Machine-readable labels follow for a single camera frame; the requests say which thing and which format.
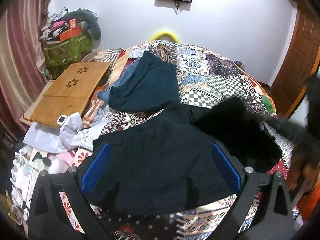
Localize wooden lap desk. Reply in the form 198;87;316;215
30;62;110;127

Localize small white device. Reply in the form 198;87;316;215
56;114;67;126

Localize striped maroon curtain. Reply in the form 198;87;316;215
1;0;50;139

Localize green fabric bag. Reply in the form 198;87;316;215
42;33;92;67

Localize white crumpled cloth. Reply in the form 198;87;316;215
23;112;86;154

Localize folded blue jeans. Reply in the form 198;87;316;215
98;57;141;102

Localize orange box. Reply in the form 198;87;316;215
59;28;82;42

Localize patchwork patterned bedsheet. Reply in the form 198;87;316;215
59;40;292;239

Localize folded dark teal garment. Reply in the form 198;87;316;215
108;51;179;113

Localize wooden door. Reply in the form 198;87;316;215
271;10;319;116

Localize yellow round object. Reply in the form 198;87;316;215
149;30;181;44

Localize black pants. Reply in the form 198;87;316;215
82;98;282;215

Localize right hand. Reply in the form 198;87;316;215
286;146;319;192

